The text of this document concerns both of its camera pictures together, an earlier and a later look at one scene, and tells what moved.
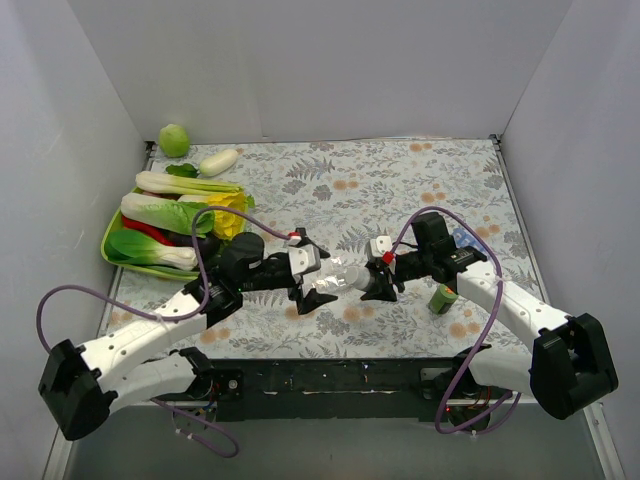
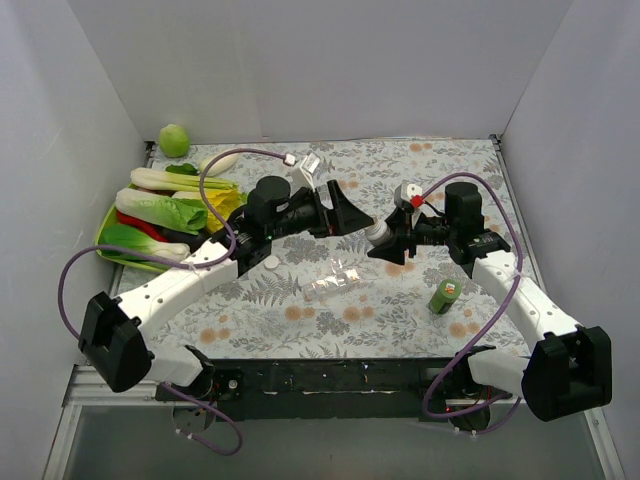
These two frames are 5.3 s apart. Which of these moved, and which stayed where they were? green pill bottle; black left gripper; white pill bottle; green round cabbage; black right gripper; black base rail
Moved: black right gripper; white pill bottle; black left gripper
Stayed: green pill bottle; black base rail; green round cabbage
